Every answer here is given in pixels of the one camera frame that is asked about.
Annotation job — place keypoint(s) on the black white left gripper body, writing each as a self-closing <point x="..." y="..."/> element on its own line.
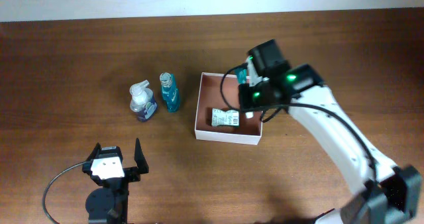
<point x="132" y="174"/>

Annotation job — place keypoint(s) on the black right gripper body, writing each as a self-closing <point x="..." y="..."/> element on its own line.
<point x="252" y="95"/>

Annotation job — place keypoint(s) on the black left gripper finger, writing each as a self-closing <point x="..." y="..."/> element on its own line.
<point x="94" y="152"/>
<point x="139" y="158"/>

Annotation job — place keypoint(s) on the green white soap packet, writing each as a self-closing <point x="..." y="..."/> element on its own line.
<point x="224" y="118"/>

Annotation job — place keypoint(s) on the pink cardboard box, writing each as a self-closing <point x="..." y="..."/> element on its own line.
<point x="249" y="130"/>

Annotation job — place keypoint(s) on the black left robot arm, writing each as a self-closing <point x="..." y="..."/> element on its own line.
<point x="109" y="202"/>

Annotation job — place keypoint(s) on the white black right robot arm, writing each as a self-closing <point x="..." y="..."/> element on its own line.
<point x="382" y="191"/>

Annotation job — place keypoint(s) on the clear hand soap pump bottle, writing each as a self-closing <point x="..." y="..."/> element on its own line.
<point x="143" y="103"/>

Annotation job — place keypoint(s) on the teal mouthwash bottle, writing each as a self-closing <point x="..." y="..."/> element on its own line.
<point x="170" y="92"/>

